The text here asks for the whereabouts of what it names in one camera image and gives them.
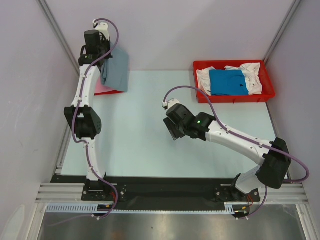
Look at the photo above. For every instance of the white t-shirt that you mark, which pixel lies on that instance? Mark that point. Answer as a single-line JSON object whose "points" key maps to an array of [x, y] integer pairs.
{"points": [[249, 70]]}

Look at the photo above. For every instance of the black mounting base plate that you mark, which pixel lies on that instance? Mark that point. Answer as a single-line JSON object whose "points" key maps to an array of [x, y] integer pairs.
{"points": [[215, 190]]}

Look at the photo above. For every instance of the left aluminium corner post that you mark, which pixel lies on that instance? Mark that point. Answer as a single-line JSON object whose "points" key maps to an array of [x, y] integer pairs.
{"points": [[53, 24]]}

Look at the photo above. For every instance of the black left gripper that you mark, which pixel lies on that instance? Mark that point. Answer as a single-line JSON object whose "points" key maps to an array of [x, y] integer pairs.
{"points": [[103, 39]]}

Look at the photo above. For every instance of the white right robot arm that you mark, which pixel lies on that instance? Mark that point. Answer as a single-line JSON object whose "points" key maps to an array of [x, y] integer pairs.
{"points": [[270, 157]]}

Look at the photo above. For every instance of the folded pink t-shirt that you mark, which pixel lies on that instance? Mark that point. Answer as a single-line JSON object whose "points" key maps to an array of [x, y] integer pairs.
{"points": [[103, 90]]}

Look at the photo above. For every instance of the blue t-shirt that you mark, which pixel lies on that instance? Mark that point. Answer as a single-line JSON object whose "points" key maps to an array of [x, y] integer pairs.
{"points": [[227, 83]]}

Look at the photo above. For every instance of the folded red t-shirt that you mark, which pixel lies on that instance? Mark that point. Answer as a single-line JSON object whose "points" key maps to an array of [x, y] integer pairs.
{"points": [[117, 92]]}

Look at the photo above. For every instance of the white slotted cable duct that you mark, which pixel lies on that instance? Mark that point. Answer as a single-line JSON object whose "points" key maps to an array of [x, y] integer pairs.
{"points": [[143, 207]]}

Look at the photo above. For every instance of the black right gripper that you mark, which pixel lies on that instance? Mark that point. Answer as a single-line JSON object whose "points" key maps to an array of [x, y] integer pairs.
{"points": [[175, 134]]}

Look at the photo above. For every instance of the aluminium frame rail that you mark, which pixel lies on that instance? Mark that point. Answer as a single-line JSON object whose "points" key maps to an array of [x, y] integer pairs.
{"points": [[72, 193]]}

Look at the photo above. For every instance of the grey polo shirt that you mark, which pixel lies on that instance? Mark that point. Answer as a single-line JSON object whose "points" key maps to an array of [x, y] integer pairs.
{"points": [[115, 71]]}

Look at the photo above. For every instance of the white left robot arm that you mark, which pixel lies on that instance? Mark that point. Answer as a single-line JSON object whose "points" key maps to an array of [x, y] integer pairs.
{"points": [[84, 122]]}

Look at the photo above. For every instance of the aluminium corner post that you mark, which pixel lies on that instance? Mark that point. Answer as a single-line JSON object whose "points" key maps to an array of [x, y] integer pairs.
{"points": [[53, 24], [293, 9]]}

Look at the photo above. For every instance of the red plastic bin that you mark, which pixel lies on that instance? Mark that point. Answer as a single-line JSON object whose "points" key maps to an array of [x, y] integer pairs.
{"points": [[268, 91]]}

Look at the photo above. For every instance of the right aluminium corner post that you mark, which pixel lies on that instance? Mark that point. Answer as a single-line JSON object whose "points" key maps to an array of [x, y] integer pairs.
{"points": [[293, 9]]}

